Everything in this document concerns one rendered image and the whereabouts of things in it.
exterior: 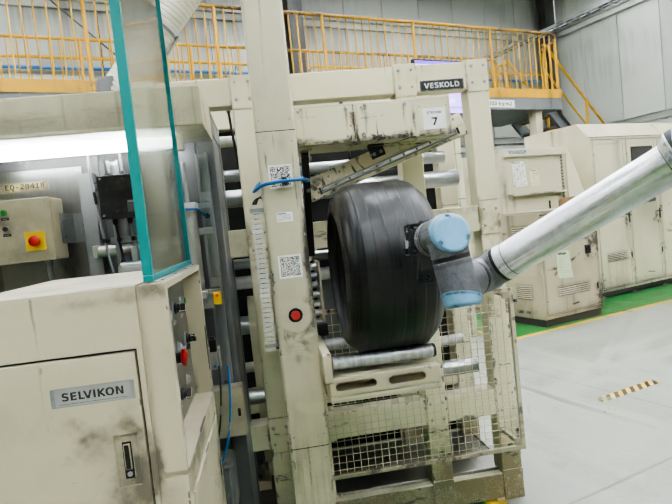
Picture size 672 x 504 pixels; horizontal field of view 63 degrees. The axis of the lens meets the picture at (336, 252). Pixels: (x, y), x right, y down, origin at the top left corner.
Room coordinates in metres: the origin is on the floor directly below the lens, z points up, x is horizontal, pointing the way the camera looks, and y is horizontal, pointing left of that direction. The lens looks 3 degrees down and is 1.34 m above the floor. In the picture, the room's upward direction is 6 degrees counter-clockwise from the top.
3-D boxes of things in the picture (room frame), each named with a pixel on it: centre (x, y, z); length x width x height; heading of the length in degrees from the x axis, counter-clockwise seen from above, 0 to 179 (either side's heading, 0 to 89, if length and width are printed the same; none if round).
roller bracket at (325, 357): (1.85, 0.09, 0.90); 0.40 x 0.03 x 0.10; 7
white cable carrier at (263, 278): (1.78, 0.24, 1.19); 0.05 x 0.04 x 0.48; 7
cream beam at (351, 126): (2.18, -0.18, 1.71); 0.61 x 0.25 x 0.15; 97
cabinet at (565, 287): (6.16, -2.44, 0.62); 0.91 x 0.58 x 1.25; 116
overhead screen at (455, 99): (5.60, -1.21, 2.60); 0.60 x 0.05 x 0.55; 116
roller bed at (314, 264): (2.22, 0.18, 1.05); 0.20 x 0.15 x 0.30; 97
